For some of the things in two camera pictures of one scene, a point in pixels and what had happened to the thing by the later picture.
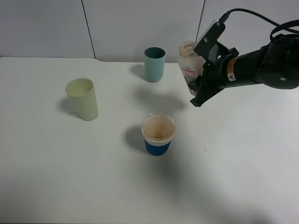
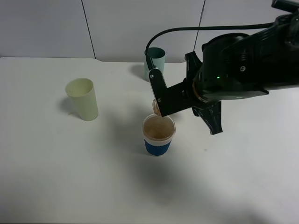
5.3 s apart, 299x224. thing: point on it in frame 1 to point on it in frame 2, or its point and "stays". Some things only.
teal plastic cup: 154,64 stays
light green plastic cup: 82,89 stays
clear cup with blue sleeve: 158,129 stays
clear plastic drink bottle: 190,63 to 155,108
